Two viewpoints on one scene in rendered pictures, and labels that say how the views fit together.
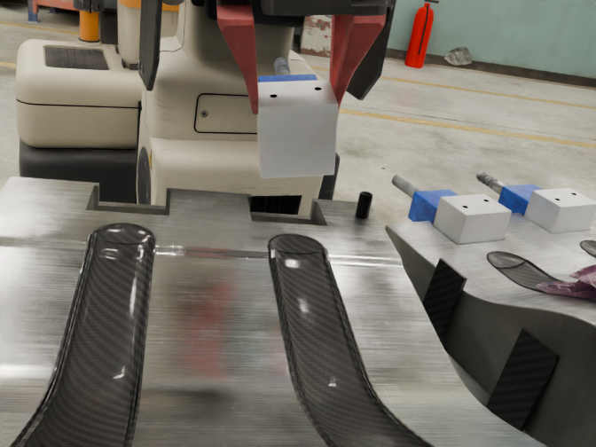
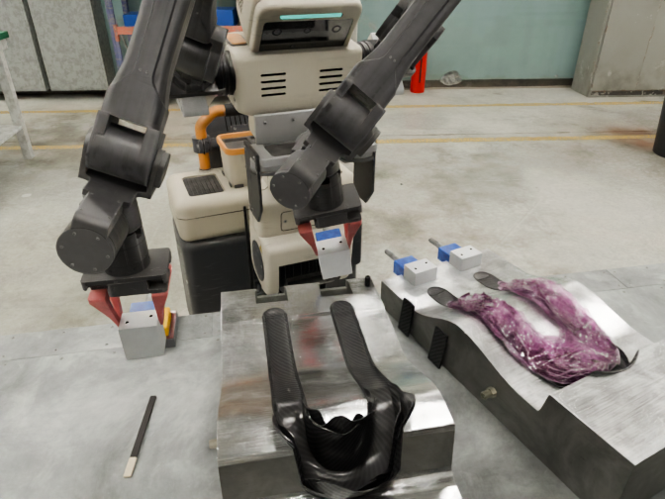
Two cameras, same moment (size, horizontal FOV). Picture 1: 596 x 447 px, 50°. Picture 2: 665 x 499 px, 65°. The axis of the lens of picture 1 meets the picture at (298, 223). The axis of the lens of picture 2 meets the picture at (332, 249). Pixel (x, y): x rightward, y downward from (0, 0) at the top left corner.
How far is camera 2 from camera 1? 44 cm
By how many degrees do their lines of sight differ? 4
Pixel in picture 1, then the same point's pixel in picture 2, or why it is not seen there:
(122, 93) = (234, 204)
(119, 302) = (280, 342)
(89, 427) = (286, 385)
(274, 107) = (324, 254)
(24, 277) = (245, 338)
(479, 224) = (423, 275)
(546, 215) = (457, 262)
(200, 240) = (303, 311)
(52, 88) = (196, 209)
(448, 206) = (408, 268)
